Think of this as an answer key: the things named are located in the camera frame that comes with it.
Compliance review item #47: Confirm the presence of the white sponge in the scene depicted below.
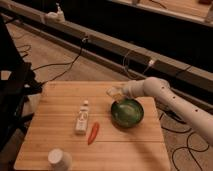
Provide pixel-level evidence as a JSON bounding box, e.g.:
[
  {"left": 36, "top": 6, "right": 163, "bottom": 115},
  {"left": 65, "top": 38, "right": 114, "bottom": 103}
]
[{"left": 106, "top": 87, "right": 118, "bottom": 97}]

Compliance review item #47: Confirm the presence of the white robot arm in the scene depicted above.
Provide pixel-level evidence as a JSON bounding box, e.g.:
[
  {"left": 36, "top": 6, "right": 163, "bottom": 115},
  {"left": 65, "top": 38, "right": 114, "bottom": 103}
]
[{"left": 111, "top": 77, "right": 213, "bottom": 146}]

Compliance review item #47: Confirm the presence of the green ceramic bowl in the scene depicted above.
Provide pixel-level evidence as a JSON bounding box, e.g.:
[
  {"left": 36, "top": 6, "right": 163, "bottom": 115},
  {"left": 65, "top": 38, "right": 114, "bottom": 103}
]
[{"left": 111, "top": 99, "right": 144, "bottom": 128}]

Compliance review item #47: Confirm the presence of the red chili pepper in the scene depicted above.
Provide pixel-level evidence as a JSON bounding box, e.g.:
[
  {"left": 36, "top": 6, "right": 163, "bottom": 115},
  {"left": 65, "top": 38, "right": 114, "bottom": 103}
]
[{"left": 88, "top": 122, "right": 100, "bottom": 145}]

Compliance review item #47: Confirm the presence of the white squeeze bottle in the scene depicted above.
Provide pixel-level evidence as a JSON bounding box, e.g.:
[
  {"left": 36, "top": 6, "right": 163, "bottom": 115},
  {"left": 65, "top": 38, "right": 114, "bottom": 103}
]
[{"left": 75, "top": 100, "right": 89, "bottom": 135}]

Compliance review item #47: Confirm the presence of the white paper cup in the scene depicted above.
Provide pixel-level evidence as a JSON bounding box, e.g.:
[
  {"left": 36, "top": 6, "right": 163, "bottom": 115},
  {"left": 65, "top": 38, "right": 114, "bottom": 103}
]
[{"left": 48, "top": 148, "right": 72, "bottom": 171}]

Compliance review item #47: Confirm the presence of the black equipment stand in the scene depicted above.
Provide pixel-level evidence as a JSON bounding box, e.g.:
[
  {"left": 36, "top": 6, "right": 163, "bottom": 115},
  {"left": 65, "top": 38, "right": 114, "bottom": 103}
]
[{"left": 0, "top": 14, "right": 42, "bottom": 152}]

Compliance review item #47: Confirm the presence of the long metal rail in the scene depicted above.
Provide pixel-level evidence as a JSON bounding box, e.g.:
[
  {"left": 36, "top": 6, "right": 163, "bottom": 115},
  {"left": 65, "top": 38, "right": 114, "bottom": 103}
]
[{"left": 0, "top": 0, "right": 213, "bottom": 92}]

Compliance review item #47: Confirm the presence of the black floor cable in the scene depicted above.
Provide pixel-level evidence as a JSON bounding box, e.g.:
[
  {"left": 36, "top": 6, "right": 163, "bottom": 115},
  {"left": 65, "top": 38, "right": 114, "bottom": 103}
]
[{"left": 32, "top": 39, "right": 88, "bottom": 84}]

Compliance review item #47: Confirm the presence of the black cables right floor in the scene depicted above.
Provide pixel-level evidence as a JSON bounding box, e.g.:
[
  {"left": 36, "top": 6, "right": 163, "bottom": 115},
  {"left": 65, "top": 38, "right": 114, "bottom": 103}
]
[{"left": 159, "top": 106, "right": 213, "bottom": 171}]

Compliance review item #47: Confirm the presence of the white object on rail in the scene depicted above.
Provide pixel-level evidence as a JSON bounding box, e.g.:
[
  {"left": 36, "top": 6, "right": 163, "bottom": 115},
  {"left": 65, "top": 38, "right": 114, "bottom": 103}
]
[{"left": 45, "top": 3, "right": 65, "bottom": 22}]

